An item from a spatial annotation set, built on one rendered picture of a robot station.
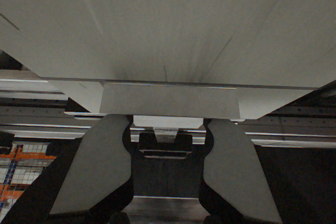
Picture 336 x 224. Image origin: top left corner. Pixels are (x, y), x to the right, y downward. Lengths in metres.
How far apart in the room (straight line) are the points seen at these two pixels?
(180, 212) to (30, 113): 0.47
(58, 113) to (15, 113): 0.11
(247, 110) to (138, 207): 0.14
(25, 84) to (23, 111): 0.34
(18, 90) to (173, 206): 0.24
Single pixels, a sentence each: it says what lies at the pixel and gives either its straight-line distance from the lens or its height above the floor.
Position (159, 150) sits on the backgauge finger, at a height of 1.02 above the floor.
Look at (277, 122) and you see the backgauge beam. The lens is 0.53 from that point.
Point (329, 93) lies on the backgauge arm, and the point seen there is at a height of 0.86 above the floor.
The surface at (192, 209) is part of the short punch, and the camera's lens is 0.20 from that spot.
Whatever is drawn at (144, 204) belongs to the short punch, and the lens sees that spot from 0.20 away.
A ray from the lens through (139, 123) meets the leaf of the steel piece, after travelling 0.22.
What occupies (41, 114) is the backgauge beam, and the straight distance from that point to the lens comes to 0.55.
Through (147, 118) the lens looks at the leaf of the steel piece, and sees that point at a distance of 0.19.
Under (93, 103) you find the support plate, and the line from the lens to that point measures 0.16.
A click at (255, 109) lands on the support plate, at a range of 0.17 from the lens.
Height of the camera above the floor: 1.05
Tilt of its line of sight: 22 degrees down
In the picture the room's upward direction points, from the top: 178 degrees counter-clockwise
